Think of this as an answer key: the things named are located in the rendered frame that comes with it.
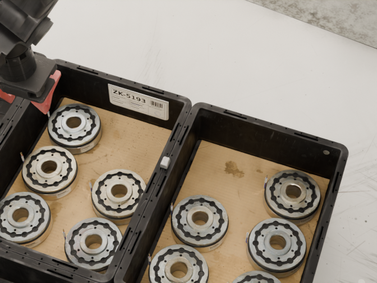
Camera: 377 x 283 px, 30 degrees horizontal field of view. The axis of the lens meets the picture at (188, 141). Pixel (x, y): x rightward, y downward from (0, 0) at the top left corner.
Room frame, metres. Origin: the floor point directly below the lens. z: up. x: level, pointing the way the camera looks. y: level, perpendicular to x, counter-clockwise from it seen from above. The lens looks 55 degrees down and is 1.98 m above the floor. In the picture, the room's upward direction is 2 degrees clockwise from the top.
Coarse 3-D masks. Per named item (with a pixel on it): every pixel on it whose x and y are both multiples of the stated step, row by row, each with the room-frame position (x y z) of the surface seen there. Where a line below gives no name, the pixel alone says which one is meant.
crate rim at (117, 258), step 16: (64, 64) 0.89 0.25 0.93; (112, 80) 0.86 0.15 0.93; (128, 80) 0.86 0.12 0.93; (160, 96) 0.82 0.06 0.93; (176, 96) 0.82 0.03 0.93; (16, 112) 0.77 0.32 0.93; (0, 144) 0.70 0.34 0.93; (160, 160) 0.68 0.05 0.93; (144, 192) 0.61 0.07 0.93; (144, 208) 0.58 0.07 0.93; (128, 224) 0.55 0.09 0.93; (0, 240) 0.51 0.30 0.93; (128, 240) 0.52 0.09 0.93; (32, 256) 0.49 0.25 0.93; (48, 256) 0.49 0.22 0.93; (80, 272) 0.46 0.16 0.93; (96, 272) 0.46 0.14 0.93; (112, 272) 0.46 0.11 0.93
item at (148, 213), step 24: (192, 120) 0.77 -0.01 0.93; (240, 120) 0.77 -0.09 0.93; (264, 120) 0.78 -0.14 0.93; (336, 144) 0.73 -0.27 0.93; (168, 168) 0.66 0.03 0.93; (336, 168) 0.67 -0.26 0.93; (336, 192) 0.63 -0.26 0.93; (144, 216) 0.57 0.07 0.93; (120, 264) 0.48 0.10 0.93; (312, 264) 0.49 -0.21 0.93
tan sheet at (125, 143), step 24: (120, 120) 0.84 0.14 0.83; (48, 144) 0.77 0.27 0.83; (96, 144) 0.78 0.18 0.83; (120, 144) 0.78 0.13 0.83; (144, 144) 0.78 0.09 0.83; (96, 168) 0.72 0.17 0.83; (120, 168) 0.72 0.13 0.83; (144, 168) 0.72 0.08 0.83; (72, 192) 0.67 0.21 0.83; (72, 216) 0.61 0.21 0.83; (96, 216) 0.62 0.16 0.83; (48, 240) 0.56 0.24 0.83
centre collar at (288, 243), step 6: (270, 234) 0.57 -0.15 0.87; (276, 234) 0.57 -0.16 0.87; (282, 234) 0.57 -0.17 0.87; (264, 240) 0.56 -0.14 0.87; (288, 240) 0.56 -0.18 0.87; (264, 246) 0.55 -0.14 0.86; (270, 246) 0.55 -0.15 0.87; (288, 246) 0.55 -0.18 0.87; (270, 252) 0.54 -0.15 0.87; (276, 252) 0.54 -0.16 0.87; (282, 252) 0.54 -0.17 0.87
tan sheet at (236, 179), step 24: (216, 144) 0.79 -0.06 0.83; (192, 168) 0.73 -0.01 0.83; (216, 168) 0.73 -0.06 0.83; (240, 168) 0.73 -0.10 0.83; (264, 168) 0.73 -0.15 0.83; (288, 168) 0.74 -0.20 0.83; (192, 192) 0.67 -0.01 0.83; (216, 192) 0.68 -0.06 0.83; (240, 192) 0.68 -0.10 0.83; (240, 216) 0.63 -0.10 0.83; (264, 216) 0.63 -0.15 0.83; (168, 240) 0.57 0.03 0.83; (240, 240) 0.58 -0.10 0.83; (216, 264) 0.53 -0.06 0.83; (240, 264) 0.53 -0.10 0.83
